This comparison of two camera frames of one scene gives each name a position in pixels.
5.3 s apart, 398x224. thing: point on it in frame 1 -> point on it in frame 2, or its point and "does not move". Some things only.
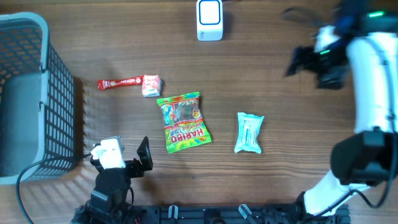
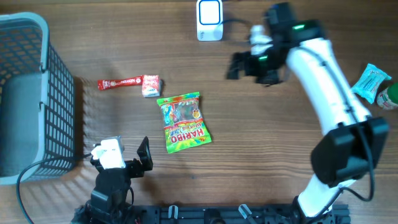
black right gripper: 337,78 -> 251,69
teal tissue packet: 249,127 -> 371,78
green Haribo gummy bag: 183,121 does not move
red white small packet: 152,86 does not move
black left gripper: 145,157 does not move
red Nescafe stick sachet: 109,83 does not move
